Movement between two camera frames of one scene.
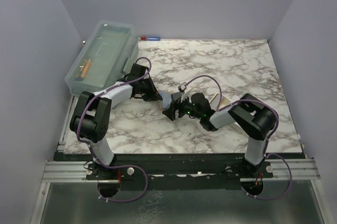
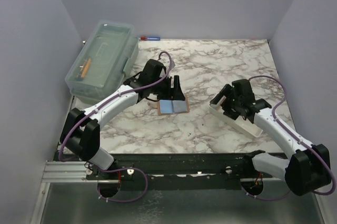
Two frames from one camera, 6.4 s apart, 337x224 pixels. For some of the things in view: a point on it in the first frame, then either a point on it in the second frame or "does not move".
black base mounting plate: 172,171 does not move
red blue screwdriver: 150,38 does not move
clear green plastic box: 100,63 does not move
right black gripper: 174,105 to 228,90
